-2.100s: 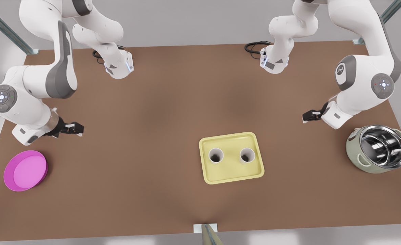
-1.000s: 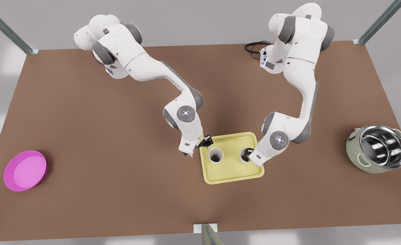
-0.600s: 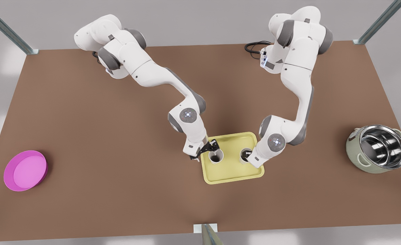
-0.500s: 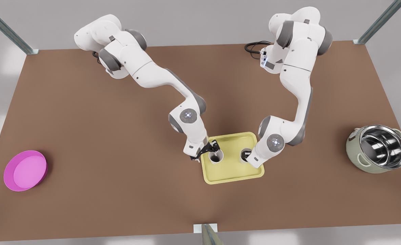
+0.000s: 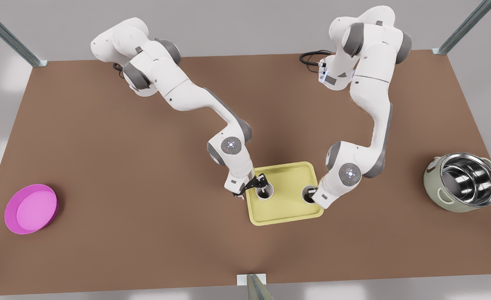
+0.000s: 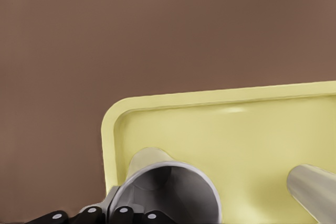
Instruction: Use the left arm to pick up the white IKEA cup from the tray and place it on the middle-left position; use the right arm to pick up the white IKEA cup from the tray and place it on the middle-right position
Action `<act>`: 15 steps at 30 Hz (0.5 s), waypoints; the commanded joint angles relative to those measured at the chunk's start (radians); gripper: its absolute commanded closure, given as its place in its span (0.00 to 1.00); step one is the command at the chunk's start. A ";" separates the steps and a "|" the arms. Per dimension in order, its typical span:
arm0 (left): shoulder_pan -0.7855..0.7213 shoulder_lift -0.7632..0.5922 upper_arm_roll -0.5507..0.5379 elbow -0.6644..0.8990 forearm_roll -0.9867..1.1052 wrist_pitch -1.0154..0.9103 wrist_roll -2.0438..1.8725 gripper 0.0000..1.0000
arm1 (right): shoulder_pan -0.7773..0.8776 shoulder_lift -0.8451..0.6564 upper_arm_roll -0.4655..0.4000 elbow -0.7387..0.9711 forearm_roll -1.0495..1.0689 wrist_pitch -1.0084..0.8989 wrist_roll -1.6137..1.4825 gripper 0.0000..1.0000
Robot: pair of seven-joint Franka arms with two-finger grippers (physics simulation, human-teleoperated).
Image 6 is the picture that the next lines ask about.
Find left gripper right finger black root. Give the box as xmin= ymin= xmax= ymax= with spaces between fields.
xmin=111 ymin=204 xmax=170 ymax=224

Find left gripper left finger black root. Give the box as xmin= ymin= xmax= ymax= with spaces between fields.
xmin=26 ymin=185 xmax=120 ymax=224

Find pale yellow plastic tray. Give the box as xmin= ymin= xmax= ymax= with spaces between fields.
xmin=101 ymin=80 xmax=336 ymax=224

